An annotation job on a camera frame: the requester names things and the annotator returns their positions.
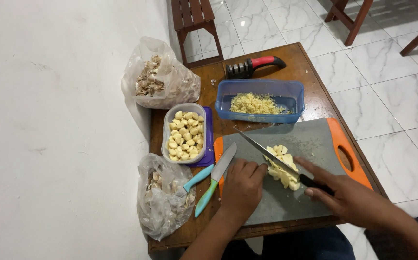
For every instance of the person's right hand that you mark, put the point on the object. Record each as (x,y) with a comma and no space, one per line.
(353,202)

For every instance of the person's left hand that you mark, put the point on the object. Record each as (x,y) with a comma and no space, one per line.
(241,191)

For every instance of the person's left fingers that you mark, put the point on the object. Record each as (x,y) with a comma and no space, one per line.
(248,168)

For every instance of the pile of sliced garlic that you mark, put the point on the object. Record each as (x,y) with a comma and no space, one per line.
(285,177)

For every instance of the purple container lid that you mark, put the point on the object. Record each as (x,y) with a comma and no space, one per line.
(209,137)

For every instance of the grey cutting board orange ends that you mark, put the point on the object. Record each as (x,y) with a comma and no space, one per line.
(303,141)

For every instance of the heap of minced garlic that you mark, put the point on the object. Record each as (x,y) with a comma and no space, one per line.
(254,104)

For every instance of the pile of peeled garlic cloves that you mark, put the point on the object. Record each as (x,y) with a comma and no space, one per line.
(185,137)

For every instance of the blue plastic container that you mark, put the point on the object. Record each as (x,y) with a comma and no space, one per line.
(288,90)

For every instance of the brown wooden table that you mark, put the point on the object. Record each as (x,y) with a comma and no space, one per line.
(209,90)

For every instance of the clear plastic container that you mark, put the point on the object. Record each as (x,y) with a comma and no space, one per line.
(183,107)

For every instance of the crumpled plastic bag garlic skins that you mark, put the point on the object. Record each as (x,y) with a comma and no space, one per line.
(162,206)

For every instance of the person's dark trousers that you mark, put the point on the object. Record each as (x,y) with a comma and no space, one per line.
(303,245)

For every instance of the black red knife sharpener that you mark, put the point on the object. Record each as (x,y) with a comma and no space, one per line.
(256,65)

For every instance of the large plastic bag garlic skins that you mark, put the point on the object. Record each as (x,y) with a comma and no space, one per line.
(173,83)

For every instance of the slatted wooden chair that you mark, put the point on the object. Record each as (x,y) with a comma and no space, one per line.
(192,14)

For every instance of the wooden chair legs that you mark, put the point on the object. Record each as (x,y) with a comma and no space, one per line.
(353,21)

